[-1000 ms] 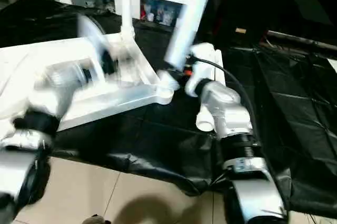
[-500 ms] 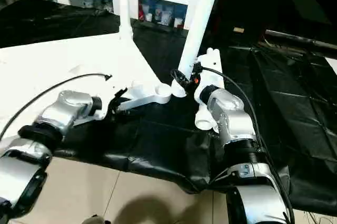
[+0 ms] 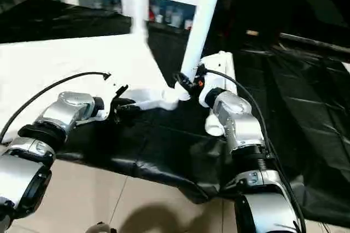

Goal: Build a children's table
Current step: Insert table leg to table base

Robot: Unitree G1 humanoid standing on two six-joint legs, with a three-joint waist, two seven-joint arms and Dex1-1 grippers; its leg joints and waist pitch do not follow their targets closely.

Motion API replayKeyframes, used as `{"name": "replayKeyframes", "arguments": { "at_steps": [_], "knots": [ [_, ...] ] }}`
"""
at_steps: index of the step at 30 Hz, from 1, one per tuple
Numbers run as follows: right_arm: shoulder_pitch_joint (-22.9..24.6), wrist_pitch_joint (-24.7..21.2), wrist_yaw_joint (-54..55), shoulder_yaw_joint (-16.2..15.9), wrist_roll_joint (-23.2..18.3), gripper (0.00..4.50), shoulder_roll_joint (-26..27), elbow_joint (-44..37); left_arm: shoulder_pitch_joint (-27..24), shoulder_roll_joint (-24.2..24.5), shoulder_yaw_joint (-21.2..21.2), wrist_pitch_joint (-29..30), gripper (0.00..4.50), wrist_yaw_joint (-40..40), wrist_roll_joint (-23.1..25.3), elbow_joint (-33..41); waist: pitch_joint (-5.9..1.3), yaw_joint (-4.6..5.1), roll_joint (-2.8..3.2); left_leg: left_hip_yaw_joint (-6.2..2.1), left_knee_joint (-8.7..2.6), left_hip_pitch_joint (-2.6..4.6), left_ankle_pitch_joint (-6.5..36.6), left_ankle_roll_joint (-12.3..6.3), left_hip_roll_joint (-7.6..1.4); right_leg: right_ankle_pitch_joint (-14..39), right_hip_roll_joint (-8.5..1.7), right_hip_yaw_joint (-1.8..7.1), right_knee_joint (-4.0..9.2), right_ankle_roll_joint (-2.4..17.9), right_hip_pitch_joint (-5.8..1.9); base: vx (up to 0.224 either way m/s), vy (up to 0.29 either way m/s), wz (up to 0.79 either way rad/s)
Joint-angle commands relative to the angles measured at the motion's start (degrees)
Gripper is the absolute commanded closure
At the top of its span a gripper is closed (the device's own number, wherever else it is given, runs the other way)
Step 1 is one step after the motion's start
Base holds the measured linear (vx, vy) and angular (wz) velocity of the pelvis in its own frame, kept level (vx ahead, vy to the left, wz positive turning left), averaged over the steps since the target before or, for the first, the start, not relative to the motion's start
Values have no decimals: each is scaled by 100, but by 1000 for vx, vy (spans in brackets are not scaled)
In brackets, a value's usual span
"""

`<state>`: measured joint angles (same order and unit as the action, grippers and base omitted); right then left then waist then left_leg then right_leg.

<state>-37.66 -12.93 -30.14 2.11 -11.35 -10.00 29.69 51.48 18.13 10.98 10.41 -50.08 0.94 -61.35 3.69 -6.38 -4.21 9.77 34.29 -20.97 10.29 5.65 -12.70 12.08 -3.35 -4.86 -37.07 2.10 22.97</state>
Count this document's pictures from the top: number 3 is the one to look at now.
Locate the white plastic table top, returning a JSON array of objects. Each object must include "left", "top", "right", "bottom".
[{"left": 0, "top": 33, "right": 192, "bottom": 146}]

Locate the black plastic mat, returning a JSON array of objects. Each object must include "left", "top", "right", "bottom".
[{"left": 0, "top": 0, "right": 350, "bottom": 223}]

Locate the grey robot lower body part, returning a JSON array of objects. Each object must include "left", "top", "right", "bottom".
[{"left": 87, "top": 222, "right": 115, "bottom": 233}]

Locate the black flat screen television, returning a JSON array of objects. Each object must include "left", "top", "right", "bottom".
[{"left": 280, "top": 0, "right": 350, "bottom": 56}]

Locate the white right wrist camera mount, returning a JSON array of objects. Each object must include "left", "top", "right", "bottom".
[{"left": 198, "top": 52, "right": 233, "bottom": 107}]

